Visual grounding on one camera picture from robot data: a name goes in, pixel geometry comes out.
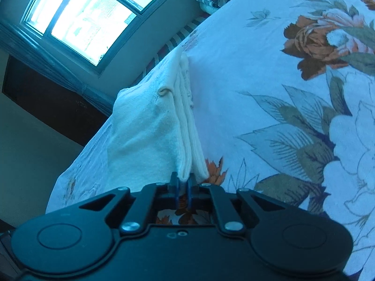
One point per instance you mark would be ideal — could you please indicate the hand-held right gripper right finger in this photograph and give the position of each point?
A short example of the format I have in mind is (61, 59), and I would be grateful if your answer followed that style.
(189, 188)

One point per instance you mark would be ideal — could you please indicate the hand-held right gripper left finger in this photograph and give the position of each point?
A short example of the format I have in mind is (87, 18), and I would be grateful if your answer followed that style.
(176, 188)

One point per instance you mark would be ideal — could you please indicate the cream knit sweater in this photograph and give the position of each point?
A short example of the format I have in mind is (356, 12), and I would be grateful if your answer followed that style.
(152, 128)

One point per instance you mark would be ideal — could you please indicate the floral bed blanket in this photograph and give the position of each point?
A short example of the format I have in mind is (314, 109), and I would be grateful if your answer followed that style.
(263, 99)

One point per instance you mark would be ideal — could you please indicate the striped bed sheet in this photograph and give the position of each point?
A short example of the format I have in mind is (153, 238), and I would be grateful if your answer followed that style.
(172, 45)

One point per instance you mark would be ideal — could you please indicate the dark wooden wardrobe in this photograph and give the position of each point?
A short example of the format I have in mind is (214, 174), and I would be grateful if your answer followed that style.
(44, 108)

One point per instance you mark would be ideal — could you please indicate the blue curtain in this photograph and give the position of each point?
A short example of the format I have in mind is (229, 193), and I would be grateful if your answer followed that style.
(58, 70)

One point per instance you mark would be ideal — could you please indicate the black device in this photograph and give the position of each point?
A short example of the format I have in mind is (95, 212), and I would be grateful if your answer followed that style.
(5, 250)

